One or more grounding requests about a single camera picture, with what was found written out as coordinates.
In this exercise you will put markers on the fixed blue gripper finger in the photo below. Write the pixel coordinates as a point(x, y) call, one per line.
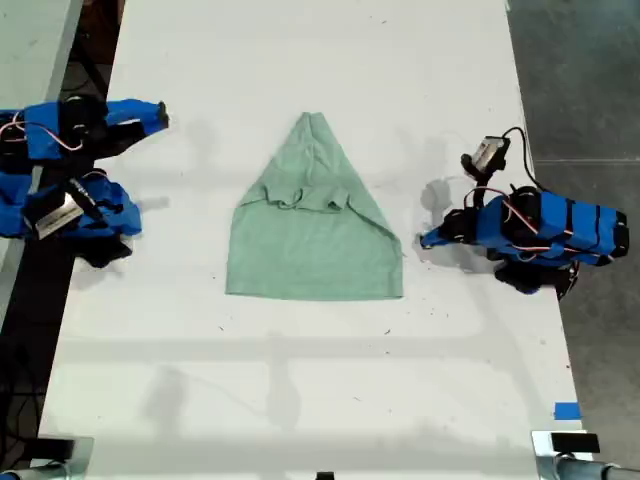
point(434, 235)
point(132, 110)

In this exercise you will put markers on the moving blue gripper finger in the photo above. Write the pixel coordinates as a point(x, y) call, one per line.
point(436, 245)
point(127, 135)

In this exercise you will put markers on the pale green t-shirt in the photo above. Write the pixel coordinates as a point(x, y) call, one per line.
point(310, 250)

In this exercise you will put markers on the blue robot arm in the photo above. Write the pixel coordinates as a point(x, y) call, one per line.
point(560, 225)
point(45, 200)

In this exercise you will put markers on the white side table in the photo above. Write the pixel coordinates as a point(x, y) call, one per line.
point(25, 50)

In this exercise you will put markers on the square blue tape piece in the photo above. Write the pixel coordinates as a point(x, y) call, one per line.
point(567, 411)

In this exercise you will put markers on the metal table clamp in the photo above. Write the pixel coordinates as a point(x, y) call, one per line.
point(62, 450)
point(565, 447)

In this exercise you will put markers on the small black box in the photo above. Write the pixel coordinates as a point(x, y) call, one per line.
point(325, 476)

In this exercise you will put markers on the black camera stalk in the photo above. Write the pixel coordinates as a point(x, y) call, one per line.
point(478, 187)

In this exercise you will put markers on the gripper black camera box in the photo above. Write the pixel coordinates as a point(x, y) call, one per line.
point(60, 212)
point(487, 152)

